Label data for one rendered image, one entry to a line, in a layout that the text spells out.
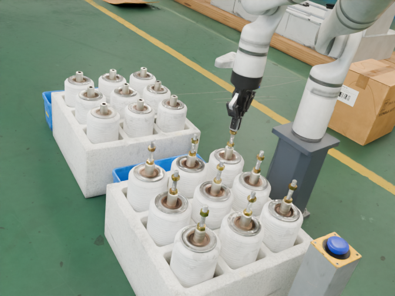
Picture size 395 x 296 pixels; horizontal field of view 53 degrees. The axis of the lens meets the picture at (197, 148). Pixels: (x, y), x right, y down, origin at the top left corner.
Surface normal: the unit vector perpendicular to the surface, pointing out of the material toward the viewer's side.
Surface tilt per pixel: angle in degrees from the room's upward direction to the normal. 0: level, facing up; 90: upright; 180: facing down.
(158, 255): 0
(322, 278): 90
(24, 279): 0
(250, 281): 90
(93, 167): 90
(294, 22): 90
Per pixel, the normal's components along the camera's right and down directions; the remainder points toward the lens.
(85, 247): 0.16, -0.84
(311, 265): -0.85, 0.16
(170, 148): 0.51, 0.52
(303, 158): -0.12, 0.51
